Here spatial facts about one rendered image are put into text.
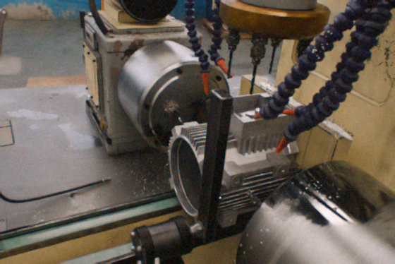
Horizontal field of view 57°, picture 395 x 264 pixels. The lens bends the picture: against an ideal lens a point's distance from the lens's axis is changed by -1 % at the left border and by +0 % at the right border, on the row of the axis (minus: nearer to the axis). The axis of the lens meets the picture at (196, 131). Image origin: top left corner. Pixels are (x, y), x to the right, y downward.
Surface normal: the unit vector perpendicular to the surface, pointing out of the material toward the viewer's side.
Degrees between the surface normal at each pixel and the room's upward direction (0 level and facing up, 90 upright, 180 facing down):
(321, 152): 90
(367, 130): 90
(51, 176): 0
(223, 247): 90
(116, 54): 90
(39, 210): 0
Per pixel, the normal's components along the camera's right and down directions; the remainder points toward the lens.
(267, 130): 0.44, 0.47
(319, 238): -0.51, -0.57
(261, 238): -0.78, -0.22
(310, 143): -0.89, 0.16
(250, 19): -0.52, 0.39
